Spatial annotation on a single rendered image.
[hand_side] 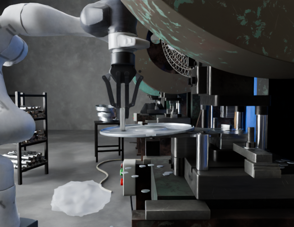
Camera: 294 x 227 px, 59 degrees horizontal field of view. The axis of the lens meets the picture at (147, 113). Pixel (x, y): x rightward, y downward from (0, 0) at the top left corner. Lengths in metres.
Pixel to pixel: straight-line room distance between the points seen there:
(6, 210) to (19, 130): 0.26
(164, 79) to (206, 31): 1.79
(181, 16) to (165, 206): 0.41
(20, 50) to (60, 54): 6.74
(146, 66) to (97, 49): 5.54
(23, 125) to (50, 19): 0.37
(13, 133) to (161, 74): 1.44
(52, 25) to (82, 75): 6.65
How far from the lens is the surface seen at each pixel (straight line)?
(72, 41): 7.82
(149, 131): 0.76
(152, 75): 2.14
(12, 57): 1.11
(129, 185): 1.08
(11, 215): 1.02
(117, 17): 0.81
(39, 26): 0.98
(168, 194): 0.68
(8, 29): 1.05
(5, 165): 0.97
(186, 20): 0.37
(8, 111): 0.97
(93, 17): 0.84
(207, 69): 0.79
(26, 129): 0.97
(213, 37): 0.38
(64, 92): 7.72
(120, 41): 0.79
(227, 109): 0.84
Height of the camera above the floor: 0.88
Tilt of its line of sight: 3 degrees down
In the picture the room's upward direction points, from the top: straight up
